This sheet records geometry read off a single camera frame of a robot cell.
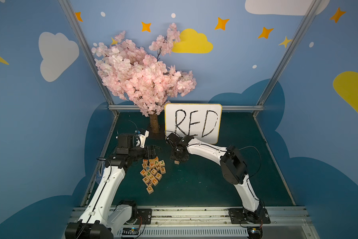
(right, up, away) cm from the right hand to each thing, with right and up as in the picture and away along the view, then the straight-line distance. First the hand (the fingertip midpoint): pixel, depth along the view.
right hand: (175, 157), depth 92 cm
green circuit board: (-22, -33, -20) cm, 44 cm away
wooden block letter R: (+1, -3, 0) cm, 3 cm away
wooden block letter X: (-15, -13, -10) cm, 22 cm away
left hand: (-10, +8, -14) cm, 19 cm away
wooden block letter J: (-8, -3, -2) cm, 9 cm away
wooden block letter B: (-12, -2, +1) cm, 13 cm away
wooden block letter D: (-14, -16, -12) cm, 24 cm away
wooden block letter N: (-19, -2, -1) cm, 19 cm away
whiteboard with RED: (+17, +22, -2) cm, 28 cm away
